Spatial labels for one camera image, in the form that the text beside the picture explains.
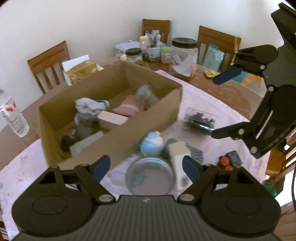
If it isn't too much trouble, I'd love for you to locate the cream carton box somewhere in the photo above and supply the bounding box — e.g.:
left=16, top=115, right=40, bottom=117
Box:
left=168, top=141, right=192, bottom=192

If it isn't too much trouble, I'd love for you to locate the purple flower hair tie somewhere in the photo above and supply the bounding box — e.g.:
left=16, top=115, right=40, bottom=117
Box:
left=60, top=129, right=78, bottom=153

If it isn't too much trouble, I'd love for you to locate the clear jar with black bits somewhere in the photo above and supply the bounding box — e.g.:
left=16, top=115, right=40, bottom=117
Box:
left=183, top=108, right=217, bottom=136

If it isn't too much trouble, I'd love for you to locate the grey elephant toy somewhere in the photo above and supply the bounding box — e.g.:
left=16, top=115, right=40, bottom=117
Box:
left=74, top=113, right=99, bottom=141

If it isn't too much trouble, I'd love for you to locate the clear tape roll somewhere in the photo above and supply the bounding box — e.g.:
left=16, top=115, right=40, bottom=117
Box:
left=125, top=157, right=176, bottom=196

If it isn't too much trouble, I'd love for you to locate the pink carton box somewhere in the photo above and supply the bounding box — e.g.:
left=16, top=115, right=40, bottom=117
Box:
left=97, top=110, right=129, bottom=131

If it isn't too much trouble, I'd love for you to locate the white blue-striped sock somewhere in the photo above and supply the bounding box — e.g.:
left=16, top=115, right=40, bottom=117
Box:
left=75, top=97, right=109, bottom=116

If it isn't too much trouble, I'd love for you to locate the pink knitted cloth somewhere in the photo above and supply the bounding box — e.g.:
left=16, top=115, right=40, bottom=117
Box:
left=112, top=95, right=145, bottom=117

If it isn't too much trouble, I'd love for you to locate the clear plastic jar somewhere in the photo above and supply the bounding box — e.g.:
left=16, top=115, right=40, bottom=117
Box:
left=135, top=84, right=159, bottom=106

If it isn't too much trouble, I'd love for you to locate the pen holder clutter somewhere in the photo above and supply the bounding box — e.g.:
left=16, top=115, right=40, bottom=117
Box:
left=148, top=30, right=161, bottom=61

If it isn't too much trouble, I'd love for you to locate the yellow teal bag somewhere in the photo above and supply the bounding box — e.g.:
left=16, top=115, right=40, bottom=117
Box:
left=231, top=37, right=263, bottom=88

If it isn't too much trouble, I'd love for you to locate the grey knitted sock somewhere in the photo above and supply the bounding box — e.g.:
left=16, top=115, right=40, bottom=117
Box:
left=162, top=138, right=204, bottom=165

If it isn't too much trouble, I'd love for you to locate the black toy with orange buttons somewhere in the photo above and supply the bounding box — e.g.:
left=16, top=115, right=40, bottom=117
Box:
left=216, top=150, right=242, bottom=171

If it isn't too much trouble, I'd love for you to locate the wooden chair near right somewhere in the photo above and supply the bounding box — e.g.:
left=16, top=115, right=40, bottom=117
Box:
left=197, top=26, right=241, bottom=72

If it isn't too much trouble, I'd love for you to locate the teal packet on chair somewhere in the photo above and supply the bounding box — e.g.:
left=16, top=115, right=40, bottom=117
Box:
left=202, top=43, right=225, bottom=71

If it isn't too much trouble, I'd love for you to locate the pink floral tablecloth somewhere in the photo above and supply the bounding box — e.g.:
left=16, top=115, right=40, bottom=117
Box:
left=1, top=66, right=269, bottom=239

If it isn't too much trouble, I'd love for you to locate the gold snowflake coaster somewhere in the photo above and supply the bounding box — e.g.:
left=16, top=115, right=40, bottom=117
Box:
left=204, top=70, right=221, bottom=78

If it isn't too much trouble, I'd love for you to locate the blue white snowman doll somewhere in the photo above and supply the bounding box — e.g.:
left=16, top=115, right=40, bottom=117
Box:
left=139, top=131, right=164, bottom=156

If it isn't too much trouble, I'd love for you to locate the open cardboard box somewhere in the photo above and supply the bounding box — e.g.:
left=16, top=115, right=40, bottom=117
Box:
left=39, top=62, right=182, bottom=169

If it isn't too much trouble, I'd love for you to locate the large clear black-lid jar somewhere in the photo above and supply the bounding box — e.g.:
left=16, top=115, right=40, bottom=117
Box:
left=169, top=37, right=198, bottom=81

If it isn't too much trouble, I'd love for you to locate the green-lid small jar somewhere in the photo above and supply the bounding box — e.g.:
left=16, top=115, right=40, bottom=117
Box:
left=160, top=46, right=171, bottom=64

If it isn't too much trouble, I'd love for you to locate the clear water bottle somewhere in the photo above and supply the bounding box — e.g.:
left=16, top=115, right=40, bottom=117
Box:
left=1, top=89, right=30, bottom=138

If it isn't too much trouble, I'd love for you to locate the tissue box with tissue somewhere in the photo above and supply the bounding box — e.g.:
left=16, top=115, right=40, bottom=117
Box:
left=62, top=55, right=104, bottom=86

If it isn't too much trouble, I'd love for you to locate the yellow-lid jar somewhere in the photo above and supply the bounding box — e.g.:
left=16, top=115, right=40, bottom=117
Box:
left=139, top=36, right=149, bottom=55

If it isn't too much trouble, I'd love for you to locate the small black-lid jar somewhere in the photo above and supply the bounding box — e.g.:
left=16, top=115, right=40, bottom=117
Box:
left=125, top=48, right=142, bottom=64

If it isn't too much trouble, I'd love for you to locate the wooden chair behind table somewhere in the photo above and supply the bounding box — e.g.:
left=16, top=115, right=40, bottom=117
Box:
left=27, top=41, right=70, bottom=94

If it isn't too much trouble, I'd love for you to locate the stack of white papers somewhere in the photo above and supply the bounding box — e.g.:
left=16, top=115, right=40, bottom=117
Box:
left=115, top=40, right=139, bottom=57

